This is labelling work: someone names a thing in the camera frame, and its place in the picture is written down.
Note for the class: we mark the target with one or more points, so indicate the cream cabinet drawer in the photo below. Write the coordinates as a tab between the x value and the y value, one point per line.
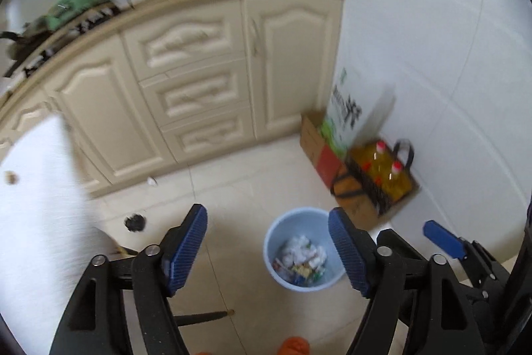
195	93
208	134
183	41

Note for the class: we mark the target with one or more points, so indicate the white green rice bag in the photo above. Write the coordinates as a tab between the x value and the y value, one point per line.
347	113

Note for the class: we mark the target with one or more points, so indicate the yellow cooking oil bottle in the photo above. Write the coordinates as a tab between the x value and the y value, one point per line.
395	182
372	161

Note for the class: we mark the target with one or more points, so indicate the small white floor scrap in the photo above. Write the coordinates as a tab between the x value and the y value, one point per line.
151	181

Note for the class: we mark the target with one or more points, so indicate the black chair leg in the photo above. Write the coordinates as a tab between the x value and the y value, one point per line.
203	316

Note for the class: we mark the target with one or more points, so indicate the light blue plastic bin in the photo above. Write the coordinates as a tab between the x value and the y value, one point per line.
286	230

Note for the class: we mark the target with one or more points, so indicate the black stove grate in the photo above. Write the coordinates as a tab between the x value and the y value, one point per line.
89	20

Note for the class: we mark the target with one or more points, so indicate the green electric griddle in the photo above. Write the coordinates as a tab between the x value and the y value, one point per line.
75	3

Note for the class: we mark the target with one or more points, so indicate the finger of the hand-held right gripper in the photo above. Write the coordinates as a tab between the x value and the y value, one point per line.
397	240
444	238

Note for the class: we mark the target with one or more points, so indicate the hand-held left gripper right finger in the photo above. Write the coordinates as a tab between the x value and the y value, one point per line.
351	255

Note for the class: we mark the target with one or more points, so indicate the cream cabinet door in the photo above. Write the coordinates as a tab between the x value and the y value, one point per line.
291	64
108	109
29	113

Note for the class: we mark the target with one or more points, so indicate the small brown scrap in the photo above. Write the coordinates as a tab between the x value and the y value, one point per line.
11	177

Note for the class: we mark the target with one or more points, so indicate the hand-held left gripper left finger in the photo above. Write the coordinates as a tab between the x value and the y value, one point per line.
185	251

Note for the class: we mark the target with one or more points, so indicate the pile of crumpled wrappers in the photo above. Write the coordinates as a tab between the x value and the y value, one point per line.
301	259

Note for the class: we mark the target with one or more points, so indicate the cream kitchen cabinet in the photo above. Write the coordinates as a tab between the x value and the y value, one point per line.
249	130

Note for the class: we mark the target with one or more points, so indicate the black round knob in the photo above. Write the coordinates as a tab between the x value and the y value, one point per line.
135	222

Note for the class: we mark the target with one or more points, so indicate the brown red cardboard box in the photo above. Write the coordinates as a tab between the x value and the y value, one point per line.
328	163

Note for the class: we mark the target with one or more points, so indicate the orange round object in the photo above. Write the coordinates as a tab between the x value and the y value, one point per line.
293	346

